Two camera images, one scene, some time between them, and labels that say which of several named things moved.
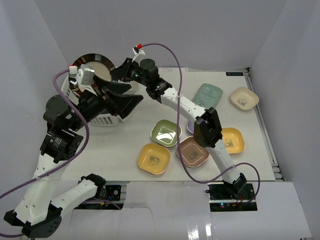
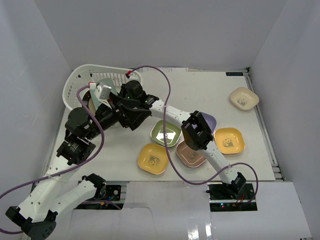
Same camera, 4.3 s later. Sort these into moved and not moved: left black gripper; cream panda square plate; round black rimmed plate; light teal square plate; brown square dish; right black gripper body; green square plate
Moved: left black gripper; right black gripper body; round black rimmed plate; light teal square plate
Not moved: brown square dish; green square plate; cream panda square plate
